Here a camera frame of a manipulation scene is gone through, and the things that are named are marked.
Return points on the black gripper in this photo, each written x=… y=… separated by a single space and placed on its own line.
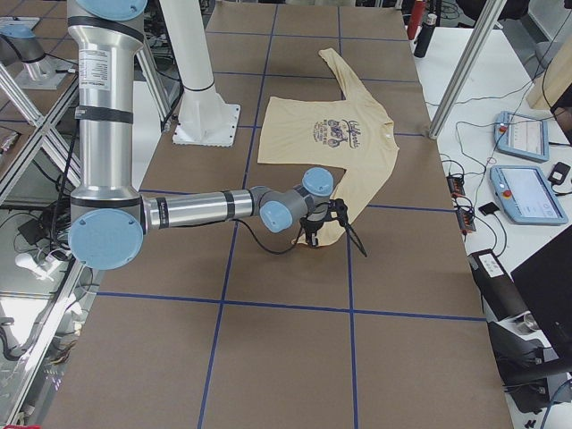
x=314 y=222

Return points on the beige long-sleeve printed shirt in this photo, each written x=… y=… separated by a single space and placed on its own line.
x=354 y=134

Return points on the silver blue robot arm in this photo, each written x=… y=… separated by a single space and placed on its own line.
x=109 y=218

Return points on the white central mounting column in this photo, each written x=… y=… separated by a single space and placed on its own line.
x=204 y=119

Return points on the lower blue teach pendant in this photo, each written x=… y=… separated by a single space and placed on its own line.
x=525 y=195

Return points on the blue teach pendant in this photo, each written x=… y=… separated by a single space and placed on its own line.
x=525 y=195
x=522 y=136

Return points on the black water bottle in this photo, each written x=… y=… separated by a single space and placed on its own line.
x=425 y=35

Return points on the black monitor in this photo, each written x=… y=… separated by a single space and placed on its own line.
x=544 y=283

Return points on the upper blue teach pendant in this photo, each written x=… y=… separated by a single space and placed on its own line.
x=522 y=136

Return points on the red water bottle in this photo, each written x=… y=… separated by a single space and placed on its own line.
x=416 y=15

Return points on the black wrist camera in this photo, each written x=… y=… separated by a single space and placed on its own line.
x=341 y=211

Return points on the aluminium frame post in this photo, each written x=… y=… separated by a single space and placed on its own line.
x=483 y=27

